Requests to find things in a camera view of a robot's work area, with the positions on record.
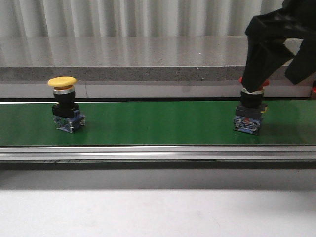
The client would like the green conveyor belt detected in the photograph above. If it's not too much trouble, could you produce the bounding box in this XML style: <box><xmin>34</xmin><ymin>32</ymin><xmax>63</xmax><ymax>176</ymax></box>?
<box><xmin>0</xmin><ymin>100</ymin><xmax>316</xmax><ymax>146</ymax></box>

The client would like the white pleated curtain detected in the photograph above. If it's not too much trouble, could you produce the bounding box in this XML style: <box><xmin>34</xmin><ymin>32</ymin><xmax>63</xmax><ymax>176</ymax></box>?
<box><xmin>0</xmin><ymin>0</ymin><xmax>282</xmax><ymax>37</ymax></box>

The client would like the grey speckled stone countertop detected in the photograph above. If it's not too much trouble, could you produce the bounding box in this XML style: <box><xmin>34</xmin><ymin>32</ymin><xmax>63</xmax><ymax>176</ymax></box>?
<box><xmin>0</xmin><ymin>36</ymin><xmax>247</xmax><ymax>83</ymax></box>

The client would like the red mushroom button yellow tab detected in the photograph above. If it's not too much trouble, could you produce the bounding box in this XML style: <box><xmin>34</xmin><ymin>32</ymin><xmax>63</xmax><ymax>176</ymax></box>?
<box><xmin>234</xmin><ymin>79</ymin><xmax>270</xmax><ymax>135</ymax></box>

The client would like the aluminium conveyor side rail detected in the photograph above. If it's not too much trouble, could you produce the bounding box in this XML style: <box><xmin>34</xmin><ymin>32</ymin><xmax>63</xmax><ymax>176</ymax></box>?
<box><xmin>0</xmin><ymin>145</ymin><xmax>316</xmax><ymax>170</ymax></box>

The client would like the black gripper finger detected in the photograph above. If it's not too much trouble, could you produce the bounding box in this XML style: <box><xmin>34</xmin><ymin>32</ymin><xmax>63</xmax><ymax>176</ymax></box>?
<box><xmin>241</xmin><ymin>37</ymin><xmax>294</xmax><ymax>93</ymax></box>
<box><xmin>285</xmin><ymin>35</ymin><xmax>316</xmax><ymax>85</ymax></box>

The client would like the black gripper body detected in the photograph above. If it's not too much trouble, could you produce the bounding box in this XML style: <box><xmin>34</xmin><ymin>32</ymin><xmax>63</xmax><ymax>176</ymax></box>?
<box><xmin>245</xmin><ymin>0</ymin><xmax>316</xmax><ymax>43</ymax></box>

